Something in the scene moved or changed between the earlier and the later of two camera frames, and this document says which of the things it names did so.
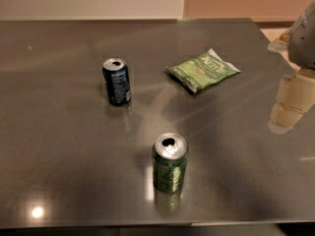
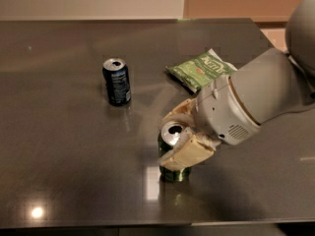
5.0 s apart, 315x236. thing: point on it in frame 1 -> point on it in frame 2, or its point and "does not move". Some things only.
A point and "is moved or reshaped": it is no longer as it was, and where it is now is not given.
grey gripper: [304, 39] -> [220, 111]
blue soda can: [116, 74] does not move
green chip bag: [202, 71] does not move
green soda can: [170, 153] is moved or reshaped
